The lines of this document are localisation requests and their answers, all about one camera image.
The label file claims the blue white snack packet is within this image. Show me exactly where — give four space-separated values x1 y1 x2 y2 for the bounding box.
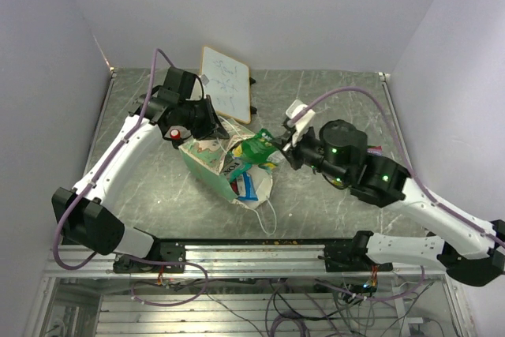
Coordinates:
223 159 258 201

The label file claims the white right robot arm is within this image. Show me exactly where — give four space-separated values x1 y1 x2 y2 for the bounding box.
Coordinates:
273 119 504 287

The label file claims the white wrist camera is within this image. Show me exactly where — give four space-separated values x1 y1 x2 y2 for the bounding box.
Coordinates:
200 73 212 86
285 99 316 146

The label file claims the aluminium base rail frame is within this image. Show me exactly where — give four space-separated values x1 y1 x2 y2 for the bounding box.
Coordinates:
43 237 458 278

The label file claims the green snack pouch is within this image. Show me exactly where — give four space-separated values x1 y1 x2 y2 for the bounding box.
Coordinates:
231 129 283 170

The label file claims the purple Fox's candy bag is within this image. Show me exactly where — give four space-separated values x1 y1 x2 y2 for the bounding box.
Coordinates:
367 145 383 156

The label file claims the small yellow-framed whiteboard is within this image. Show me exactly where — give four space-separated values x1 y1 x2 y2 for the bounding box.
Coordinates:
200 46 252 124

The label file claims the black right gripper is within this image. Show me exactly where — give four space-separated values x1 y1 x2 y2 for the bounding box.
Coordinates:
271 124 350 185

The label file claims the green paper gift bag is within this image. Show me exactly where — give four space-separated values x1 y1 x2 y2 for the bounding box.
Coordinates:
179 118 274 213

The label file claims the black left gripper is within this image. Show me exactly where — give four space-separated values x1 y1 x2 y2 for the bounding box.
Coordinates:
178 94 230 140

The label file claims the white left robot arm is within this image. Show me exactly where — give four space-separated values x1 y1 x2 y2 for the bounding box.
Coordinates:
51 67 229 271

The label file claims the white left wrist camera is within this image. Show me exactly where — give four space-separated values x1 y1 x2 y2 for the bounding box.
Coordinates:
200 73 212 86

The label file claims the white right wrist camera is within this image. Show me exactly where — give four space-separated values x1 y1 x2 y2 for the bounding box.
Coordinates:
285 99 316 146

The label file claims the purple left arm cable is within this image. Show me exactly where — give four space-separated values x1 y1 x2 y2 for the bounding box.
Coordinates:
53 47 209 307

